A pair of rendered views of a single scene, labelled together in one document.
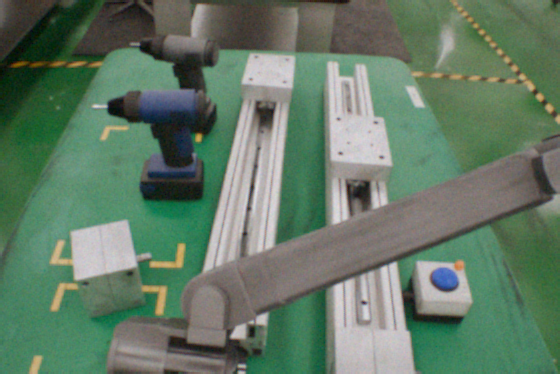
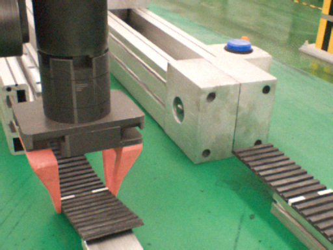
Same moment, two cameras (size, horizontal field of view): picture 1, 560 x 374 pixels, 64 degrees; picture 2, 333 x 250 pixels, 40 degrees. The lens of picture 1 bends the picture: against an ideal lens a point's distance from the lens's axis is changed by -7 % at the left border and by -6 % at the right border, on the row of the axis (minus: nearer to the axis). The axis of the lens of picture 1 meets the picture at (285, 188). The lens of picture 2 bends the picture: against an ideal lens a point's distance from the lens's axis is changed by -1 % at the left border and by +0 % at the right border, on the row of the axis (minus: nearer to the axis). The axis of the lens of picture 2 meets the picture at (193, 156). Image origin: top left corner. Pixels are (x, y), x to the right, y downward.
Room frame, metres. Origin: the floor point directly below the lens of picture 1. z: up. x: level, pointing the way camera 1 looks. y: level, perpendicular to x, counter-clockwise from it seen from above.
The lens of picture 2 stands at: (-0.14, 0.14, 1.05)
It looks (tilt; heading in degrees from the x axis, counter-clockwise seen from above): 30 degrees down; 331
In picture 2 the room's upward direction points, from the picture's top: 4 degrees clockwise
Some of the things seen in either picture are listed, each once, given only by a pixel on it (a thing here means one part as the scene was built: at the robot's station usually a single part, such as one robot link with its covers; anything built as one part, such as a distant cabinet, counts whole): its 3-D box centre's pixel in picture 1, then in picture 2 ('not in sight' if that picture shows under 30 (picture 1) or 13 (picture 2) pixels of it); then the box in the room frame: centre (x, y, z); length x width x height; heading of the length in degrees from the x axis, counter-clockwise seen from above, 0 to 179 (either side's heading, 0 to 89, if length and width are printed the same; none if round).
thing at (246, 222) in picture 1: (257, 163); (6, 27); (0.76, 0.06, 0.82); 0.80 x 0.10 x 0.09; 0
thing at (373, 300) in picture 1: (352, 171); (107, 22); (0.76, -0.13, 0.82); 0.80 x 0.10 x 0.09; 0
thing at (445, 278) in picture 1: (444, 279); (239, 47); (0.48, -0.26, 0.84); 0.04 x 0.04 x 0.02
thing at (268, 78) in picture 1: (269, 81); not in sight; (1.01, 0.06, 0.87); 0.16 x 0.11 x 0.07; 0
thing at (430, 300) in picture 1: (433, 291); (231, 67); (0.48, -0.25, 0.81); 0.10 x 0.08 x 0.06; 90
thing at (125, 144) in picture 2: not in sight; (95, 159); (0.23, 0.05, 0.83); 0.07 x 0.07 x 0.09; 1
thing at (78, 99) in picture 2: not in sight; (76, 89); (0.23, 0.06, 0.90); 0.10 x 0.07 x 0.07; 91
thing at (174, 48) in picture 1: (174, 81); not in sight; (0.94, 0.27, 0.89); 0.20 x 0.08 x 0.22; 83
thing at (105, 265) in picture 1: (116, 266); not in sight; (0.46, 0.25, 0.83); 0.11 x 0.10 x 0.10; 115
